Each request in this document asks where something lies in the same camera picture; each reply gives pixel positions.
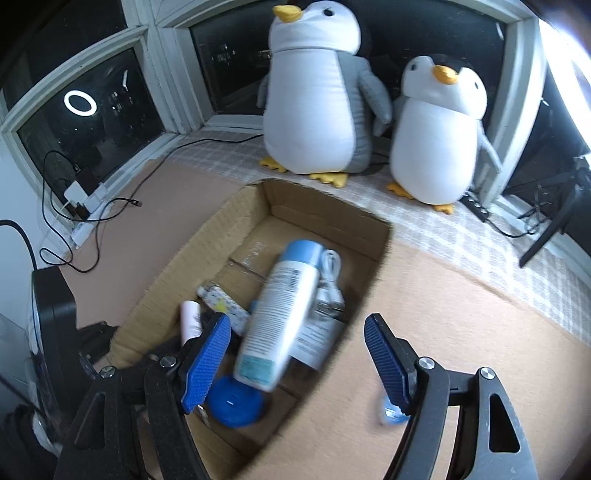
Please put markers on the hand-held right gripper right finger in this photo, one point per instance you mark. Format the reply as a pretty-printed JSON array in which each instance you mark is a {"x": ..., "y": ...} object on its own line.
[{"x": 385, "y": 364}]

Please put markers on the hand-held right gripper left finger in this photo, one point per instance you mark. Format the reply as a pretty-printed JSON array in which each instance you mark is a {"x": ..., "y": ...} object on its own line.
[{"x": 205, "y": 364}]

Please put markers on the small white tube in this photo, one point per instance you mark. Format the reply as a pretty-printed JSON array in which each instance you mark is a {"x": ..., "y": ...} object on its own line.
[{"x": 190, "y": 321}]

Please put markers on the blue tape measure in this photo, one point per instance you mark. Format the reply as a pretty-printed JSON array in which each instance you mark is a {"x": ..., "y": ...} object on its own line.
[{"x": 235, "y": 401}]

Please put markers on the small clear blue bottle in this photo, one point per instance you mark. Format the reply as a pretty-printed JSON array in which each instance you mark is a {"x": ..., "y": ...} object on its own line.
[{"x": 392, "y": 413}]

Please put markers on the white dotted tube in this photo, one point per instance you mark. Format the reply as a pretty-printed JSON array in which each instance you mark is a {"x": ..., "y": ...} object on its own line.
[{"x": 226, "y": 309}]

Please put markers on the white charger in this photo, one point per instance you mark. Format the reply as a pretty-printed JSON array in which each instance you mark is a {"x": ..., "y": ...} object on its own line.
[{"x": 318, "y": 344}]

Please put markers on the white bottle with blue cap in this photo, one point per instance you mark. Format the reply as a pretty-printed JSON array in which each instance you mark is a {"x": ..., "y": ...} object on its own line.
[{"x": 277, "y": 314}]

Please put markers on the cardboard box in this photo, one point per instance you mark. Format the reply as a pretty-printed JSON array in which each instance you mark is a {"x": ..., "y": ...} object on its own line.
[{"x": 258, "y": 221}]

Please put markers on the white power strip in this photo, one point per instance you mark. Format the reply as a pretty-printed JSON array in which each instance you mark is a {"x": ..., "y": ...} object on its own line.
[{"x": 87, "y": 230}]

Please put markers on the beige blanket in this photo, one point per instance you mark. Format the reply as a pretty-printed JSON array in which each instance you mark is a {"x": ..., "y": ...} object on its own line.
[{"x": 461, "y": 314}]

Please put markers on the black plug adapter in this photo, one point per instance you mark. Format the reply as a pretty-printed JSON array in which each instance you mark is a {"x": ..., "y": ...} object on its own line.
[{"x": 81, "y": 211}]

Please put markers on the checked cloth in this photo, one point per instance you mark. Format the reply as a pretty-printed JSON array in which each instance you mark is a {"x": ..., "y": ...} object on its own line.
[{"x": 438, "y": 240}]

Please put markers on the black tripod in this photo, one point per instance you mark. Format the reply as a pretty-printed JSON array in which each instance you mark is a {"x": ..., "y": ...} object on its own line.
[{"x": 549, "y": 230}]

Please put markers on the small penguin plush toy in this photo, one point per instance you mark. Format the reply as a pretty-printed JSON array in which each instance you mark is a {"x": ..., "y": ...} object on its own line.
[{"x": 434, "y": 147}]

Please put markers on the large penguin plush toy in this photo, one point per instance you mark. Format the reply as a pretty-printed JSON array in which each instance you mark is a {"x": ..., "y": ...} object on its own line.
[{"x": 314, "y": 115}]

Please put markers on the white window frame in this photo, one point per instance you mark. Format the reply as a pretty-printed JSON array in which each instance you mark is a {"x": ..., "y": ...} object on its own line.
[{"x": 171, "y": 69}]

